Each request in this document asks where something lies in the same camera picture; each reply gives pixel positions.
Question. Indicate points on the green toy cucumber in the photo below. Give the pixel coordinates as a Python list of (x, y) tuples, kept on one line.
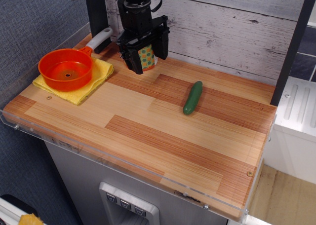
[(193, 98)]

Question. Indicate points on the colourful dotted tin can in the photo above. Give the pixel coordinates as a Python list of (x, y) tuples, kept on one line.
[(147, 58)]

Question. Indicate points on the white ribbed sink unit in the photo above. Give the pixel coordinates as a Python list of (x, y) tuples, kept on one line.
[(291, 147)]

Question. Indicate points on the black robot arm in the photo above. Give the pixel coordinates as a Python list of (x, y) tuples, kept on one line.
[(140, 30)]

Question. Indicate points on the dark grey left post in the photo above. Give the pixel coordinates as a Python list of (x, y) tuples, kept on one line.
[(97, 15)]

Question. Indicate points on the yellow folded cloth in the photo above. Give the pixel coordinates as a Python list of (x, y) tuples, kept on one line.
[(101, 71)]

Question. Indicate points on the silver dispenser button panel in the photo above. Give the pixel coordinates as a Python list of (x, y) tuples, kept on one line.
[(127, 206)]

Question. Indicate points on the dark grey right post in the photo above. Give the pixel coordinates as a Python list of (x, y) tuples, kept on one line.
[(293, 48)]

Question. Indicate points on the orange measuring cup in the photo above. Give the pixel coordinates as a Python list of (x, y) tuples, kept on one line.
[(71, 69)]

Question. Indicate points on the grey toy fridge cabinet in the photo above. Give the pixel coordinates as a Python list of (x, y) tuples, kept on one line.
[(83, 178)]

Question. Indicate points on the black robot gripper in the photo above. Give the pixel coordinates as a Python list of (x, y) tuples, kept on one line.
[(140, 30)]

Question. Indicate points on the dark grey post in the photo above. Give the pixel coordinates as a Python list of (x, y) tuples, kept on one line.
[(293, 48), (97, 15)]

